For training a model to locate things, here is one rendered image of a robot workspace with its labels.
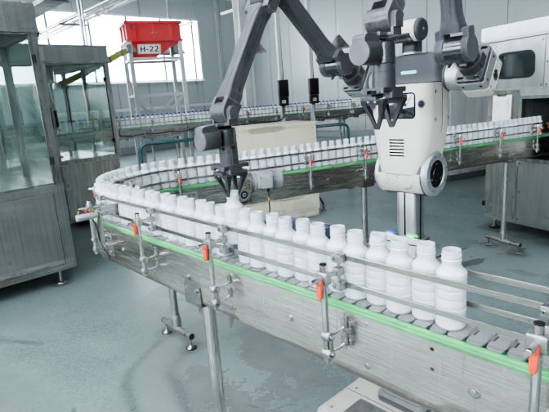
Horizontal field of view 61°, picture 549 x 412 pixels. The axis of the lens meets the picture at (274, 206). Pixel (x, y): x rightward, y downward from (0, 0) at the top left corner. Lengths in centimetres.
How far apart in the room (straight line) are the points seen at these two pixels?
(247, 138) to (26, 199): 243
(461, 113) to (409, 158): 636
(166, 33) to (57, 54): 221
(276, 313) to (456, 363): 52
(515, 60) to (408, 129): 344
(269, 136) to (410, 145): 399
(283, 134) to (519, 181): 256
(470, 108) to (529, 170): 331
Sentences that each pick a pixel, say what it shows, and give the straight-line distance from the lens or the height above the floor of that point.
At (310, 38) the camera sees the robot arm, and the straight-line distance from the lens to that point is 168.
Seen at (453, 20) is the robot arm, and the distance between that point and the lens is 151.
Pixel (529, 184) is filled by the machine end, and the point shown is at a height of 53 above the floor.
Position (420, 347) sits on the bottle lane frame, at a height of 96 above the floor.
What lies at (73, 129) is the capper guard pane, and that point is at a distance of 649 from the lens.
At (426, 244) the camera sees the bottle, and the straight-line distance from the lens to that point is 105.
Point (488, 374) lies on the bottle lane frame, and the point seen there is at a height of 95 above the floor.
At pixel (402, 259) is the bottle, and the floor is 113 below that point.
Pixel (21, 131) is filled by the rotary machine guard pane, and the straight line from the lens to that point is 435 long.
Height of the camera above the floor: 148
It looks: 13 degrees down
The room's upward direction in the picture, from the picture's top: 4 degrees counter-clockwise
